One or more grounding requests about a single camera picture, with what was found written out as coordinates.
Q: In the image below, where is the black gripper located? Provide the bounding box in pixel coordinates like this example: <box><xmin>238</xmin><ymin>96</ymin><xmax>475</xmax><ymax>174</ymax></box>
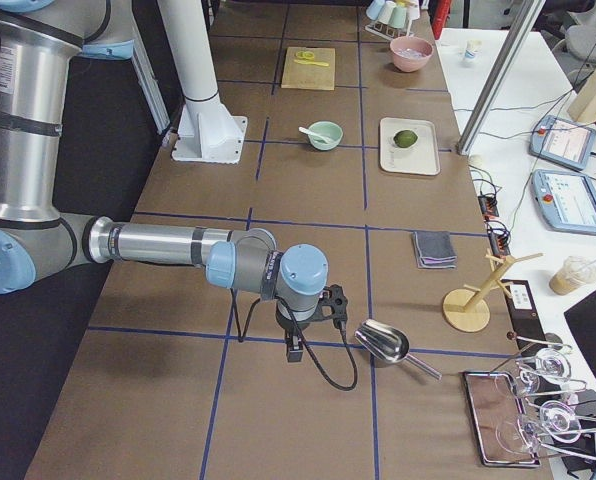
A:
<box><xmin>275</xmin><ymin>305</ymin><xmax>314</xmax><ymax>362</ymax></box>

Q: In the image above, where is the white plastic spoon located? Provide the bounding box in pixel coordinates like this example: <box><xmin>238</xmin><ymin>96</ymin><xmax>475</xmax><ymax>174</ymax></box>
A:
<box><xmin>298</xmin><ymin>127</ymin><xmax>332</xmax><ymax>143</ymax></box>

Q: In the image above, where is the mint green bowl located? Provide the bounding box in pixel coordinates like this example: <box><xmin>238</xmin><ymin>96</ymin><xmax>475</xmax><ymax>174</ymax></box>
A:
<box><xmin>307</xmin><ymin>121</ymin><xmax>343</xmax><ymax>151</ymax></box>

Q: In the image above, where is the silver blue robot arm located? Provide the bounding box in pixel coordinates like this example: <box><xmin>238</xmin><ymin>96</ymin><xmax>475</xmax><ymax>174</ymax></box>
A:
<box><xmin>0</xmin><ymin>59</ymin><xmax>159</xmax><ymax>364</ymax></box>

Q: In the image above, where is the pink bowl of ice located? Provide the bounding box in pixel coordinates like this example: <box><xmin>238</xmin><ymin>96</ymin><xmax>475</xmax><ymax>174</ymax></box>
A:
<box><xmin>389</xmin><ymin>36</ymin><xmax>434</xmax><ymax>73</ymax></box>

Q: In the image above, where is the metal ice scoop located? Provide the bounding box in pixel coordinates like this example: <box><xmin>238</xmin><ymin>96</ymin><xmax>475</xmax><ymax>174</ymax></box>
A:
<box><xmin>354</xmin><ymin>319</ymin><xmax>442</xmax><ymax>380</ymax></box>

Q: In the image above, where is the grey folded cloth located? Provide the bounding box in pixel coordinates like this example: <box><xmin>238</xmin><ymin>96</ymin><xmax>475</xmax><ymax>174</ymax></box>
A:
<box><xmin>412</xmin><ymin>230</ymin><xmax>457</xmax><ymax>269</ymax></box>

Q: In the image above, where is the wooden mug tree stand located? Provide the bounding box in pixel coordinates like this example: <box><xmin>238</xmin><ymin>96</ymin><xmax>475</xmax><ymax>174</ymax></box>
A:
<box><xmin>442</xmin><ymin>250</ymin><xmax>542</xmax><ymax>333</ymax></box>

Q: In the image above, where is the white pillar with base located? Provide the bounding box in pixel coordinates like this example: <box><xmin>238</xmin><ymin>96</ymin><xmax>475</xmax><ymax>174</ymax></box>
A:
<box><xmin>158</xmin><ymin>0</ymin><xmax>248</xmax><ymax>164</ymax></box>

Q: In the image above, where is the cream rabbit tray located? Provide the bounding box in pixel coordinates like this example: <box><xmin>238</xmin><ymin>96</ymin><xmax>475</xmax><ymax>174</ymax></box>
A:
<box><xmin>379</xmin><ymin>117</ymin><xmax>440</xmax><ymax>176</ymax></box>

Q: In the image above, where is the green lime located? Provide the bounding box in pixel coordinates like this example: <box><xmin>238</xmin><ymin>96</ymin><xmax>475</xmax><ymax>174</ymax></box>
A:
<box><xmin>393</xmin><ymin>130</ymin><xmax>418</xmax><ymax>149</ymax></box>

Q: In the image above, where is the black power box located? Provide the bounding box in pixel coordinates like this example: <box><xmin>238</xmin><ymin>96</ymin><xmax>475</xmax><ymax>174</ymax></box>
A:
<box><xmin>504</xmin><ymin>279</ymin><xmax>545</xmax><ymax>340</ymax></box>

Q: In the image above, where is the mirror metal tray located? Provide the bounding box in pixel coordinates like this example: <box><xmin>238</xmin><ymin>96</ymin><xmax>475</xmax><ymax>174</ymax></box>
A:
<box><xmin>462</xmin><ymin>371</ymin><xmax>541</xmax><ymax>469</ymax></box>

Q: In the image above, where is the bamboo cutting board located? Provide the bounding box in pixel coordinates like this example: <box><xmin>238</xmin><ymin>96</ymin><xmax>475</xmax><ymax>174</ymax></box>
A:
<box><xmin>281</xmin><ymin>47</ymin><xmax>336</xmax><ymax>91</ymax></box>

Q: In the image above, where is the glass cup rack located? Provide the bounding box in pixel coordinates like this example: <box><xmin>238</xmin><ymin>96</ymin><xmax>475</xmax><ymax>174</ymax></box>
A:
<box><xmin>490</xmin><ymin>332</ymin><xmax>596</xmax><ymax>464</ymax></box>

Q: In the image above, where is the yellow plastic knife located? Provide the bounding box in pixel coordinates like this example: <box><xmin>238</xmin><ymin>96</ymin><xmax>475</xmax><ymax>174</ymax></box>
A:
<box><xmin>293</xmin><ymin>59</ymin><xmax>330</xmax><ymax>67</ymax></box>

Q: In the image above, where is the yellow lemon slice upper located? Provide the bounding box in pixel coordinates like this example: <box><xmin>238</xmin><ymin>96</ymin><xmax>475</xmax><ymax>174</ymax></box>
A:
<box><xmin>295</xmin><ymin>50</ymin><xmax>315</xmax><ymax>61</ymax></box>

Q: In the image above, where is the iced coffee plastic cup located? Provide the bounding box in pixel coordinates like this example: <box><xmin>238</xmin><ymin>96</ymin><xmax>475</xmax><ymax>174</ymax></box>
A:
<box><xmin>549</xmin><ymin>256</ymin><xmax>596</xmax><ymax>295</ymax></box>

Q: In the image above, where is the near teach pendant tablet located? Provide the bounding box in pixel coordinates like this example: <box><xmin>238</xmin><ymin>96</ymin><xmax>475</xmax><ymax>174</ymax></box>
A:
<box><xmin>531</xmin><ymin>169</ymin><xmax>596</xmax><ymax>236</ymax></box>

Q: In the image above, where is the teach pendant tablet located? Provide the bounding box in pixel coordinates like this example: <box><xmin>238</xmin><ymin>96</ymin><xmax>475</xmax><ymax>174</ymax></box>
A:
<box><xmin>529</xmin><ymin>115</ymin><xmax>596</xmax><ymax>171</ymax></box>
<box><xmin>531</xmin><ymin>169</ymin><xmax>596</xmax><ymax>236</ymax></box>

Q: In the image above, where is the far teach pendant tablet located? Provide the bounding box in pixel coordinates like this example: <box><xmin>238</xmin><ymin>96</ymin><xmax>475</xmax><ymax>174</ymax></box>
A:
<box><xmin>529</xmin><ymin>115</ymin><xmax>596</xmax><ymax>171</ymax></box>

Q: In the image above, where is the green pastel cup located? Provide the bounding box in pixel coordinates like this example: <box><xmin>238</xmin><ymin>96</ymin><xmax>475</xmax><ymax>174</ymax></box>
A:
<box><xmin>388</xmin><ymin>2</ymin><xmax>408</xmax><ymax>30</ymax></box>

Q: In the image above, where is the white pastel cup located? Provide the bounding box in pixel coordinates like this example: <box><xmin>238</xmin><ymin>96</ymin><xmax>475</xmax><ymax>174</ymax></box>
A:
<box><xmin>377</xmin><ymin>0</ymin><xmax>397</xmax><ymax>24</ymax></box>

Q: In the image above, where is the light blue pastel cup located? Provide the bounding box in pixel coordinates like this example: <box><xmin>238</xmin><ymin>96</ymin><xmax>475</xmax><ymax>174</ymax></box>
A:
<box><xmin>366</xmin><ymin>0</ymin><xmax>385</xmax><ymax>20</ymax></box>

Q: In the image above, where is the paper cup on desk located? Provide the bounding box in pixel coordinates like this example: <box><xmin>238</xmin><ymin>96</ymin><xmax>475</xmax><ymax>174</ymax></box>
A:
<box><xmin>462</xmin><ymin>39</ymin><xmax>482</xmax><ymax>67</ymax></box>

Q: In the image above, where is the red cylinder object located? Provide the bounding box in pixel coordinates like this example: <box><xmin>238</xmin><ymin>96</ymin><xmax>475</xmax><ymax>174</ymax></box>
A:
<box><xmin>430</xmin><ymin>0</ymin><xmax>452</xmax><ymax>40</ymax></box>

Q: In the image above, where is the aluminium frame post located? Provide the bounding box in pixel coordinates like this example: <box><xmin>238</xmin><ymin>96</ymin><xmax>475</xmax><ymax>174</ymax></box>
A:
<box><xmin>456</xmin><ymin>0</ymin><xmax>545</xmax><ymax>156</ymax></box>

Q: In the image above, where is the white wire cup rack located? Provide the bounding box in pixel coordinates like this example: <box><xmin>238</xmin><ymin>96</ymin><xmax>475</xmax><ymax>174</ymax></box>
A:
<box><xmin>364</xmin><ymin>9</ymin><xmax>420</xmax><ymax>40</ymax></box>

